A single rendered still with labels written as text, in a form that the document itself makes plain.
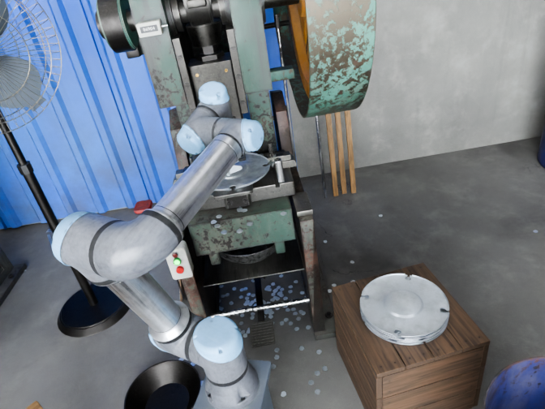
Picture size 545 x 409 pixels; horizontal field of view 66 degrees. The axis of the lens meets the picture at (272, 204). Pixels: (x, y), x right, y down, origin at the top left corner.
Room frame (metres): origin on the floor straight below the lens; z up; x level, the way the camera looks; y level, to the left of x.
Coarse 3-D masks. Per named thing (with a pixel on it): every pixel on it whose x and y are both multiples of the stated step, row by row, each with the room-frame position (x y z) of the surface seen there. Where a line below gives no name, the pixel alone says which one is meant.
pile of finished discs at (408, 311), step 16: (368, 288) 1.10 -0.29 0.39; (384, 288) 1.09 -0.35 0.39; (400, 288) 1.08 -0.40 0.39; (416, 288) 1.06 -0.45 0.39; (432, 288) 1.05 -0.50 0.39; (368, 304) 1.02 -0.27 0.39; (384, 304) 1.01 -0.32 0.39; (400, 304) 1.00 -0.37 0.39; (416, 304) 0.98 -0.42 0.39; (432, 304) 0.98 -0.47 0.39; (448, 304) 0.96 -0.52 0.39; (368, 320) 0.95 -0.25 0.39; (384, 320) 0.95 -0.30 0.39; (400, 320) 0.94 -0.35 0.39; (416, 320) 0.93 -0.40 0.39; (432, 320) 0.91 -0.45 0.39; (384, 336) 0.90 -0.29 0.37; (400, 336) 0.87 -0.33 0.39; (416, 336) 0.86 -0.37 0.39; (432, 336) 0.87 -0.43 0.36
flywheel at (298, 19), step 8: (304, 0) 1.48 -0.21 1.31; (288, 8) 1.88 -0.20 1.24; (296, 8) 1.83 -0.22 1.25; (304, 8) 1.49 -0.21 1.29; (296, 16) 1.82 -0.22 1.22; (304, 16) 1.53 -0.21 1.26; (296, 24) 1.81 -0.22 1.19; (304, 24) 1.70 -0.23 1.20; (296, 32) 1.79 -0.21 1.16; (304, 32) 1.72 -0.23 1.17; (296, 40) 1.78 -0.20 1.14; (304, 40) 1.74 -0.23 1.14; (296, 48) 1.76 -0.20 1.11; (304, 48) 1.74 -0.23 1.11; (296, 56) 1.78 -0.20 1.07; (304, 56) 1.71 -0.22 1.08; (304, 64) 1.67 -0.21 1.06; (304, 72) 1.63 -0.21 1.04; (304, 80) 1.60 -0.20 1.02; (304, 88) 1.63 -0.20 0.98
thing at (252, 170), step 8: (248, 160) 1.49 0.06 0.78; (256, 160) 1.48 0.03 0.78; (264, 160) 1.47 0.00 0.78; (248, 168) 1.42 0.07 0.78; (256, 168) 1.41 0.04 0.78; (264, 168) 1.40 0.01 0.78; (232, 176) 1.37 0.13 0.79; (240, 176) 1.37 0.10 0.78; (248, 176) 1.36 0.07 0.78; (256, 176) 1.35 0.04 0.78; (224, 184) 1.32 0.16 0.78; (232, 184) 1.31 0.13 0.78; (240, 184) 1.30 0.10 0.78; (248, 184) 1.29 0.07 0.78
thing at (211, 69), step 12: (192, 60) 1.56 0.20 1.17; (204, 60) 1.51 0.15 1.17; (216, 60) 1.49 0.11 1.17; (228, 60) 1.47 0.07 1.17; (192, 72) 1.46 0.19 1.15; (204, 72) 1.47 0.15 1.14; (216, 72) 1.47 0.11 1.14; (228, 72) 1.47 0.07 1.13; (192, 84) 1.47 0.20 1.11; (228, 84) 1.47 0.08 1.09; (240, 108) 1.47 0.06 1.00
